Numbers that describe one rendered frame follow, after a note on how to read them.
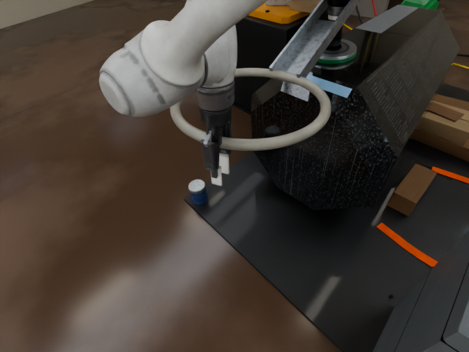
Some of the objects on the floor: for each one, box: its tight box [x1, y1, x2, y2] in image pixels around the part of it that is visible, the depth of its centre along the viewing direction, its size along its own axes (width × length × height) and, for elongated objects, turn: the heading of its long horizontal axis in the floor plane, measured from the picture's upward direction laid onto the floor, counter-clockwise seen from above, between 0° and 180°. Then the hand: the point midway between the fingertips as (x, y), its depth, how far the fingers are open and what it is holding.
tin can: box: [188, 179, 208, 205], centre depth 172 cm, size 10×10×13 cm
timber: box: [387, 163, 437, 216], centre depth 160 cm, size 30×12×12 cm, turn 140°
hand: (220, 170), depth 77 cm, fingers closed on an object, 4 cm apart
